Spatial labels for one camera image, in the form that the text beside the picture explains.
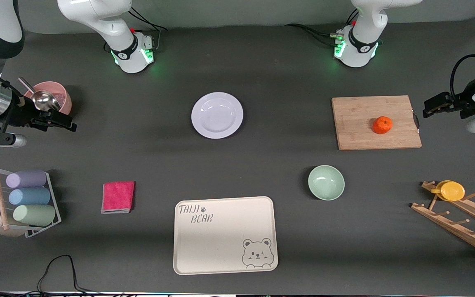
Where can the folded pink cloth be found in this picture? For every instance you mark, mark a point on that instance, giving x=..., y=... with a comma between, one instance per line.
x=118, y=197

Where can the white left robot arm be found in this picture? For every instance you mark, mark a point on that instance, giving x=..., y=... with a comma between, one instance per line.
x=361, y=41

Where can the wooden cutting board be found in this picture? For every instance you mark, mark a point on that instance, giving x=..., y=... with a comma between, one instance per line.
x=365, y=128

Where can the white round plate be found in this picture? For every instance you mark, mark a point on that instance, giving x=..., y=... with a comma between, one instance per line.
x=217, y=115

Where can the pink ribbed bowl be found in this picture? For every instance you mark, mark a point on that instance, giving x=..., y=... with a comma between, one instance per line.
x=64, y=97

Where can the yellow cup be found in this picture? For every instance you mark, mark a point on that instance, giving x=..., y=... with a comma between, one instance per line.
x=452, y=191

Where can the cream bear print tray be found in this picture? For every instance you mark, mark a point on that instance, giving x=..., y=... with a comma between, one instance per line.
x=221, y=243

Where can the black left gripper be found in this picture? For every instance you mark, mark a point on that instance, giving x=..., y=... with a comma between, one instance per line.
x=459, y=101

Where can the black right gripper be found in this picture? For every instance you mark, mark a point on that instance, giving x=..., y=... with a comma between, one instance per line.
x=16, y=114

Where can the green cup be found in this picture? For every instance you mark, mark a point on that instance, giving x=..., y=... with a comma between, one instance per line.
x=35, y=215

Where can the metal scoop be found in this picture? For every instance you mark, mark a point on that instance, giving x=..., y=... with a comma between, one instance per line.
x=44, y=101

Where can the pale green bowl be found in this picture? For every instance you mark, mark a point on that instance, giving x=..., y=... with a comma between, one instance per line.
x=326, y=182

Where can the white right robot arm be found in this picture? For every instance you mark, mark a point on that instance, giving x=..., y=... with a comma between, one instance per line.
x=97, y=16

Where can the wooden peg drying rack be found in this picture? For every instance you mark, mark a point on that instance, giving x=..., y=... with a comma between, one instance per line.
x=460, y=231

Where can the purple cup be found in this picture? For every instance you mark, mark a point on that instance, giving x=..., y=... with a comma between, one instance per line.
x=27, y=179

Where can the orange mandarin fruit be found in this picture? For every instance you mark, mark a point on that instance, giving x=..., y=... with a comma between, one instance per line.
x=382, y=125

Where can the blue cup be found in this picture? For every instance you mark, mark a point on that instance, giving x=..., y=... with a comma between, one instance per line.
x=29, y=196

